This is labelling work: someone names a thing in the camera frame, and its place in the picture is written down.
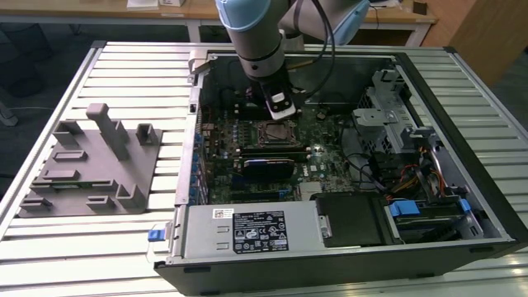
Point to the silver CPU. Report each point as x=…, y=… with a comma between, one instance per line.
x=277, y=131

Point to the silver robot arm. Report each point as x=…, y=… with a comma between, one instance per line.
x=254, y=46

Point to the CPU socket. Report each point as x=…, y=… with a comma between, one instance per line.
x=277, y=144

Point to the round coin battery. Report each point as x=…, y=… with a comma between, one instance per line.
x=320, y=116

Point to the RAM slot white latches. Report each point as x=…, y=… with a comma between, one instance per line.
x=272, y=152
x=273, y=157

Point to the black graphics card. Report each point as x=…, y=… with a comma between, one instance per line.
x=268, y=169

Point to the silver metal drive cage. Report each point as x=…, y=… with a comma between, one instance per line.
x=370, y=120

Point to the green motherboard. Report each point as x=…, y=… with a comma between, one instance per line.
x=329, y=168

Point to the silver chipset heatsink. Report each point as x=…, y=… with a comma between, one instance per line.
x=310, y=189

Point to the white cardboard box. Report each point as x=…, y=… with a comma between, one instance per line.
x=141, y=3

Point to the wooden desk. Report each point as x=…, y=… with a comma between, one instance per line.
x=404, y=17

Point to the black plastic shroud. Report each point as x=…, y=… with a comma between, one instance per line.
x=350, y=219

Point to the grey parts rack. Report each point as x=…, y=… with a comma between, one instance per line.
x=94, y=173

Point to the small dark box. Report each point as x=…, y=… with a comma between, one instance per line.
x=420, y=8

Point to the silver power supply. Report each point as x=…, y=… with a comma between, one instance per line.
x=197, y=235

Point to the hard disk in blue carrier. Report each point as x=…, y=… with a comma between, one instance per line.
x=404, y=208

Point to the blue release latch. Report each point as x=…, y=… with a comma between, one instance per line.
x=154, y=235

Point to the green RAM stick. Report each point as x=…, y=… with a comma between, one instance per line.
x=69, y=186

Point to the black office chair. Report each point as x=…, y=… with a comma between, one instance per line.
x=24, y=55

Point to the wooden cabinet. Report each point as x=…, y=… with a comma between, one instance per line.
x=486, y=37

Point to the black PC case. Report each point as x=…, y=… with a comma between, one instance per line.
x=288, y=275

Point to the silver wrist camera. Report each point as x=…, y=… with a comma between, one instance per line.
x=282, y=105

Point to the grey plastic bracket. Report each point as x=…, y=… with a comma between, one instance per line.
x=420, y=133

